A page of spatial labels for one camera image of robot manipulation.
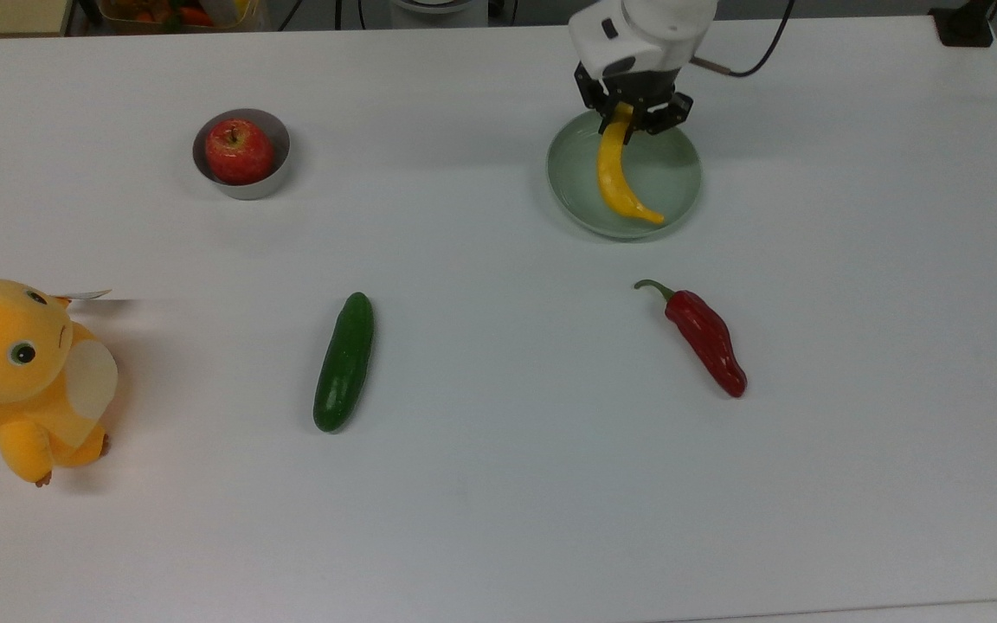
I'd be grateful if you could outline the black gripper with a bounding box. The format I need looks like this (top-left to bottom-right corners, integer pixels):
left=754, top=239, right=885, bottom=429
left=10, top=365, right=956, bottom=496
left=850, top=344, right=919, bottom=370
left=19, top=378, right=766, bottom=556
left=574, top=62, right=695, bottom=145

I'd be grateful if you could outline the yellow banana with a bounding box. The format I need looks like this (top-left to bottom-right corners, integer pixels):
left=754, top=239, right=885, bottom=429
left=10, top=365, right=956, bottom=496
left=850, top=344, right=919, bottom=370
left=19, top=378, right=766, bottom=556
left=596, top=102, right=666, bottom=226

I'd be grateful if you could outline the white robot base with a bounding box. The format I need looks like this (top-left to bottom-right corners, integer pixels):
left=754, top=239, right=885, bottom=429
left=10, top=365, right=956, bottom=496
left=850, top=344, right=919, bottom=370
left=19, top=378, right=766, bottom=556
left=389, top=0, right=490, bottom=29

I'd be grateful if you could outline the green plastic plate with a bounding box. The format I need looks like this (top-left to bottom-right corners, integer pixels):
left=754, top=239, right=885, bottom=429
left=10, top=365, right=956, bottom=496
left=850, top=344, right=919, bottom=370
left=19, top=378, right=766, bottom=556
left=546, top=108, right=704, bottom=241

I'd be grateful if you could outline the red chili pepper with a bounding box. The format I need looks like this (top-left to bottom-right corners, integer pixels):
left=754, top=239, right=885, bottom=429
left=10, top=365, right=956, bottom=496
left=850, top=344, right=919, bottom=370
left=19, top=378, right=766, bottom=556
left=634, top=279, right=749, bottom=399

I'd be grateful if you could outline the black table clamp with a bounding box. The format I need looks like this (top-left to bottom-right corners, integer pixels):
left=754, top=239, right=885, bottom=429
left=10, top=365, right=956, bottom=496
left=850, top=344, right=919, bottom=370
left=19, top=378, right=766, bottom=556
left=929, top=0, right=996, bottom=48

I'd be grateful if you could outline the green cucumber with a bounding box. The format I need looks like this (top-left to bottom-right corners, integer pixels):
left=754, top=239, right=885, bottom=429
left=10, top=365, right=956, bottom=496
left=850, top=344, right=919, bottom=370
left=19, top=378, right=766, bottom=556
left=312, top=292, right=376, bottom=434

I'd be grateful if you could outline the round metal bowl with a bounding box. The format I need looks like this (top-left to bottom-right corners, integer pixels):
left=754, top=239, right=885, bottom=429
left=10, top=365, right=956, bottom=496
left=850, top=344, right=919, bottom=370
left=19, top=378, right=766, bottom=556
left=192, top=108, right=292, bottom=202

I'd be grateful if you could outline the red apple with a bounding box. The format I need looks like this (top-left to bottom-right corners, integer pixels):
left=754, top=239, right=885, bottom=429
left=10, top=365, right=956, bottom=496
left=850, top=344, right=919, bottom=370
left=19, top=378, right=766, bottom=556
left=205, top=119, right=276, bottom=186

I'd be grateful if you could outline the clear box with toy food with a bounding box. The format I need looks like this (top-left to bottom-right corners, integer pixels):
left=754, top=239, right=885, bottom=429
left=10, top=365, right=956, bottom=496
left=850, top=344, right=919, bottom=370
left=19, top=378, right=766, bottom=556
left=99, top=0, right=267, bottom=34

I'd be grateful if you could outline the yellow dinosaur plush toy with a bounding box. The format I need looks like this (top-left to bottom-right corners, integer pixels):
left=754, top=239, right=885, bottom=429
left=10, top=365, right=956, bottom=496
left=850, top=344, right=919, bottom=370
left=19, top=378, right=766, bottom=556
left=0, top=278, right=119, bottom=487

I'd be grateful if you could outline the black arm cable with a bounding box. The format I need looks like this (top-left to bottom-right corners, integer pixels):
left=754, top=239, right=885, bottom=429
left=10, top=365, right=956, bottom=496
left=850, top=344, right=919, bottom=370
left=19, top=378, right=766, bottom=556
left=691, top=0, right=798, bottom=80

